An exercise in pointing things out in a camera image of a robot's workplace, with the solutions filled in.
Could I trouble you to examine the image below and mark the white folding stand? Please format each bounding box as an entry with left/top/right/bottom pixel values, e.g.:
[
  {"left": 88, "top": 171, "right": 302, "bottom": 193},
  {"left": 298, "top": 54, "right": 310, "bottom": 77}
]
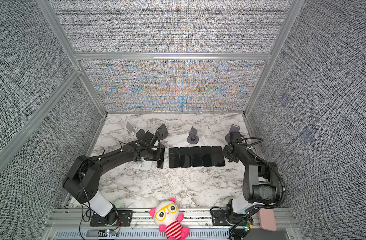
[
  {"left": 133, "top": 162, "right": 153, "bottom": 171},
  {"left": 126, "top": 122, "right": 137, "bottom": 136}
]

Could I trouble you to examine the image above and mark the black phone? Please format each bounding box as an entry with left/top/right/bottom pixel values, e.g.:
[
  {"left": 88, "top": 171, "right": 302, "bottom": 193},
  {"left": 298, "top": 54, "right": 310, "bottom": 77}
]
[
  {"left": 211, "top": 146, "right": 225, "bottom": 167},
  {"left": 169, "top": 147, "right": 180, "bottom": 169},
  {"left": 179, "top": 147, "right": 191, "bottom": 168},
  {"left": 200, "top": 146, "right": 213, "bottom": 167},
  {"left": 190, "top": 147, "right": 203, "bottom": 167},
  {"left": 157, "top": 147, "right": 165, "bottom": 169}
]

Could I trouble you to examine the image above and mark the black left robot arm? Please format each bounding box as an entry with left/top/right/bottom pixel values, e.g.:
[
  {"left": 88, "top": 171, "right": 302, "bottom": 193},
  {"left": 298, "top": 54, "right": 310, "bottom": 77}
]
[{"left": 63, "top": 124, "right": 169, "bottom": 226}]

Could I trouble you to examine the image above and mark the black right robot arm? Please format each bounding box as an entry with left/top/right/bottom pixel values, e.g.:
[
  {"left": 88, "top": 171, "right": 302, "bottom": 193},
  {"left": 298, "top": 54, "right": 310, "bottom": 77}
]
[{"left": 221, "top": 132, "right": 286, "bottom": 225}]

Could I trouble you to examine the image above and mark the round purple stand far right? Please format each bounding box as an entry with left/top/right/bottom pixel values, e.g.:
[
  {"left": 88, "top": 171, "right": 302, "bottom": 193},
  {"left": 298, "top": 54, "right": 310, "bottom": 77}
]
[{"left": 225, "top": 124, "right": 240, "bottom": 143}]

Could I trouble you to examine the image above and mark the round dark stand centre-left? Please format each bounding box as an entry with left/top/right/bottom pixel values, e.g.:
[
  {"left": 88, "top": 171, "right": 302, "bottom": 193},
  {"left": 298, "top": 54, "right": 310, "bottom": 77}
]
[{"left": 155, "top": 124, "right": 169, "bottom": 140}]

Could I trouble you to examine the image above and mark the round dark stand centre-right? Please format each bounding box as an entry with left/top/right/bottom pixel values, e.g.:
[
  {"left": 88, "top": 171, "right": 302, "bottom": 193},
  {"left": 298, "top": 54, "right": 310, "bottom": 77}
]
[{"left": 187, "top": 126, "right": 199, "bottom": 145}]

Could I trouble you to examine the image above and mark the pink white plush toy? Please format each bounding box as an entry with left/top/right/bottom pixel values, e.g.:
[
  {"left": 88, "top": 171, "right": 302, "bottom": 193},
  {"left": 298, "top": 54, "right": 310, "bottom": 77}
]
[{"left": 149, "top": 198, "right": 190, "bottom": 240}]

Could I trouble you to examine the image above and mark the black corrugated cable conduit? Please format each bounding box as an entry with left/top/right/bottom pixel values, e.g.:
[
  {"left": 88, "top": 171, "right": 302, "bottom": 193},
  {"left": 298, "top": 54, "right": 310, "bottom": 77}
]
[{"left": 242, "top": 137, "right": 287, "bottom": 210}]

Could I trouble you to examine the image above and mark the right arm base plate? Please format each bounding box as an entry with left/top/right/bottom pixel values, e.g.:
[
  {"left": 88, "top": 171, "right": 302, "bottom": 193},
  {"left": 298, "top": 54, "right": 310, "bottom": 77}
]
[{"left": 210, "top": 209, "right": 231, "bottom": 226}]

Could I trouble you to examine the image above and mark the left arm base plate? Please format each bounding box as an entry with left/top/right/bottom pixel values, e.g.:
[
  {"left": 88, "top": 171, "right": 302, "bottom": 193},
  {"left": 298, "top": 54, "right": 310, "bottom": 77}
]
[{"left": 90, "top": 210, "right": 133, "bottom": 228}]

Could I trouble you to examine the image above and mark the pink phone on rail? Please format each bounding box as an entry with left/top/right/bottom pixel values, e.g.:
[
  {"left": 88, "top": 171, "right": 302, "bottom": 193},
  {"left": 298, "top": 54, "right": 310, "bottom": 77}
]
[{"left": 258, "top": 209, "right": 277, "bottom": 232}]

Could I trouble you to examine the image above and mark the aluminium front rail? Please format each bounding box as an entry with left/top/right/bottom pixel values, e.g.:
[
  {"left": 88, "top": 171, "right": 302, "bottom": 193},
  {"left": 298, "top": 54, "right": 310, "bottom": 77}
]
[{"left": 41, "top": 201, "right": 303, "bottom": 240}]

